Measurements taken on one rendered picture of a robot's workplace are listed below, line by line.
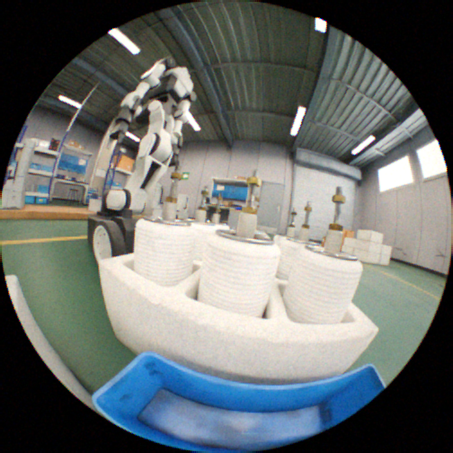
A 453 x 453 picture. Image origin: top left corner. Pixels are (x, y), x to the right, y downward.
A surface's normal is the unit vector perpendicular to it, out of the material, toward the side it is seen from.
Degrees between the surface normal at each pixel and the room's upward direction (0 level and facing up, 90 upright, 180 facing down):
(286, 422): 0
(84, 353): 0
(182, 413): 0
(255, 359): 90
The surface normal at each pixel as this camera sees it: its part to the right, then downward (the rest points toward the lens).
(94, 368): 0.17, -0.98
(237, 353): -0.23, 0.01
